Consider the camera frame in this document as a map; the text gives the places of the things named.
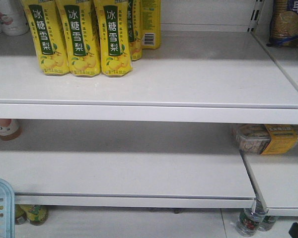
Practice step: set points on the light blue plastic basket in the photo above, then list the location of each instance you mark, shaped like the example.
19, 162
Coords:
7, 210

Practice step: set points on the clear water bottle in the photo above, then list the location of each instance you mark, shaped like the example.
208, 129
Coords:
267, 223
248, 221

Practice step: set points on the clear cookie box yellow label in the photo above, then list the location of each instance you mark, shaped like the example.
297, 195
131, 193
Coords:
265, 139

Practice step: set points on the white metal shelving unit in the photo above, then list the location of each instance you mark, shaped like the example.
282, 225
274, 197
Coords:
159, 136

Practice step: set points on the biscuit packet blue label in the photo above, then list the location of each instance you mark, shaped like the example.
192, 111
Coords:
283, 31

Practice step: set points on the yellow pear drink bottle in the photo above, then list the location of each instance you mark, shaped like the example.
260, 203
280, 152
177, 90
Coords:
113, 34
48, 36
78, 19
151, 24
134, 29

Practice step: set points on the orange juice bottle right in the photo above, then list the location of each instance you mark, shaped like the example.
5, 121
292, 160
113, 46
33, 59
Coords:
9, 129

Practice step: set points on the white peach drink bottle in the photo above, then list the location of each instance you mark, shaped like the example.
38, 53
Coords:
12, 18

